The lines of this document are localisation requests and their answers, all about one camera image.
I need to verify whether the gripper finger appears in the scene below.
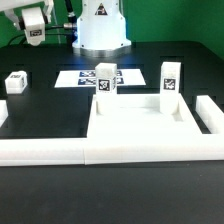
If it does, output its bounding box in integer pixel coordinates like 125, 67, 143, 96
4, 9, 23, 30
43, 0, 54, 24

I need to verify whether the white square table top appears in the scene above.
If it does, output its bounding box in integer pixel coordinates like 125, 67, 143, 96
87, 94, 201, 138

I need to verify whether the white sheet with tags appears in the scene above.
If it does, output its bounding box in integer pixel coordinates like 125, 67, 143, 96
54, 69, 145, 88

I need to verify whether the white U-shaped fence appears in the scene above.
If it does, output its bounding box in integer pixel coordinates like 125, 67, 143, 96
0, 95, 224, 166

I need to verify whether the thin grey cable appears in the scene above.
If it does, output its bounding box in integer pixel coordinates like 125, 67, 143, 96
49, 0, 62, 45

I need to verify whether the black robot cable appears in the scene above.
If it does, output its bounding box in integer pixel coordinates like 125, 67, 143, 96
6, 0, 78, 47

